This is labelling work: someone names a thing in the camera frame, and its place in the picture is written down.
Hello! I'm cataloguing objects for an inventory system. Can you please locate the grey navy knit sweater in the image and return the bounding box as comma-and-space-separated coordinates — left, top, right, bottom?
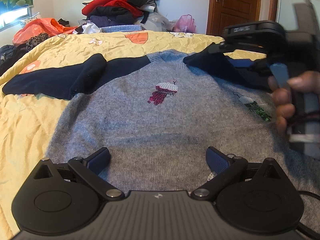
2, 42, 320, 235

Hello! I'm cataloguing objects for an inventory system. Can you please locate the pile of dark red clothes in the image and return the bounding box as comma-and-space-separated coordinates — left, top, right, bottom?
81, 0, 173, 32

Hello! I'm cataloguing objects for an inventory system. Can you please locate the right hand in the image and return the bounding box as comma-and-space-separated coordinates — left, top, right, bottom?
268, 71, 319, 134

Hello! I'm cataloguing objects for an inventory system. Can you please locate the yellow carrot print quilt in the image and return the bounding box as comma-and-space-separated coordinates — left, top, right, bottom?
1, 31, 272, 239

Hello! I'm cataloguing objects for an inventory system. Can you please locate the brown wooden door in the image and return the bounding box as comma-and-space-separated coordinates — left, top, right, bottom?
206, 0, 261, 36

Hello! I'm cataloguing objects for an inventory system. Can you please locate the pink plastic bag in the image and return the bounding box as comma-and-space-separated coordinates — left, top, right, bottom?
173, 14, 196, 33

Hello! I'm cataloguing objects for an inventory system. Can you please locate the leopard print cloth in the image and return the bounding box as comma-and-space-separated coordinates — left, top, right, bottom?
25, 33, 51, 51

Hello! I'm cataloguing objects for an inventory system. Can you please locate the light blue folded towel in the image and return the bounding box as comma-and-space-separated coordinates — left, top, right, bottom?
100, 24, 144, 33

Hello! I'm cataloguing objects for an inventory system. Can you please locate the orange plastic bag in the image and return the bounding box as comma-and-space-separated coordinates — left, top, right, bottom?
12, 18, 77, 46

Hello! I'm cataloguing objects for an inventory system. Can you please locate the black cable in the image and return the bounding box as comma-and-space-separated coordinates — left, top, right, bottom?
295, 190, 320, 239

